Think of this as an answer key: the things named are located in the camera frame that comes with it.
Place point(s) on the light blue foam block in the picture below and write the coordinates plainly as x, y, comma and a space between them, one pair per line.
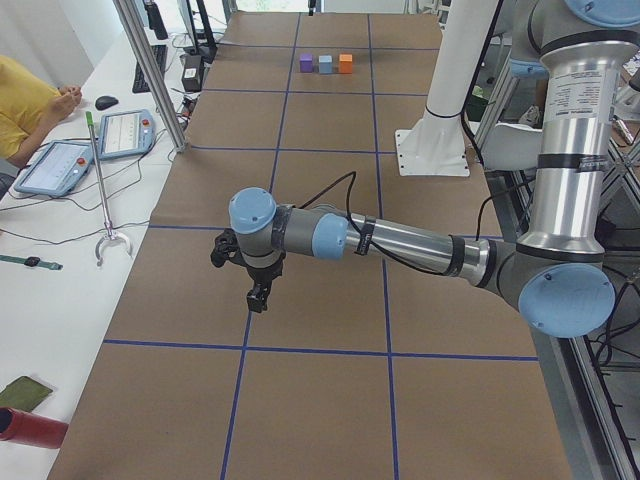
325, 64

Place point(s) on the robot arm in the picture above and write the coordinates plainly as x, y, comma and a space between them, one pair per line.
552, 274

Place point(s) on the aluminium frame post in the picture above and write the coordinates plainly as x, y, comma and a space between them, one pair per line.
141, 48

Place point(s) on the left teach pendant tablet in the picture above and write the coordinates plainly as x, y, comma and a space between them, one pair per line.
57, 170

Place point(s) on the green bean bag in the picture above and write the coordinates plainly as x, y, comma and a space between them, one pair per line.
24, 393

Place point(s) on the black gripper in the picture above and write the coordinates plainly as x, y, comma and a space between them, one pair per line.
263, 275

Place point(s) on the black computer mouse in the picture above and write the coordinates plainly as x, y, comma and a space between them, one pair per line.
105, 102

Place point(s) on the black power adapter box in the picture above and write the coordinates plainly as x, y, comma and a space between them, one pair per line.
192, 75

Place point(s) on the teach pendant tablet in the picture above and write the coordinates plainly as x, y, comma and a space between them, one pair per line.
57, 170
125, 134

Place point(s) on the red water bottle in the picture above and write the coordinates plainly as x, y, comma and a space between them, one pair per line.
26, 428

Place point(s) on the white chair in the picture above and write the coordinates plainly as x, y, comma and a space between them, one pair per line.
512, 147

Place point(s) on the person in yellow shirt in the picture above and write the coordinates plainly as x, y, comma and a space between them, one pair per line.
30, 110

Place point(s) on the right teach pendant tablet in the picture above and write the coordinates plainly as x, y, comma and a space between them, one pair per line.
125, 134

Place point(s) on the orange foam block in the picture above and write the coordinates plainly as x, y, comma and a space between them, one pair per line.
345, 63

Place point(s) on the reacher grabber tool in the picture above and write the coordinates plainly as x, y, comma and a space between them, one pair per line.
112, 235

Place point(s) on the purple foam block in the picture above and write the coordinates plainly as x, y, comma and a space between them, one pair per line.
306, 62

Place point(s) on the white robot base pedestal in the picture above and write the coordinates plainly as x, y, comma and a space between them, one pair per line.
435, 145

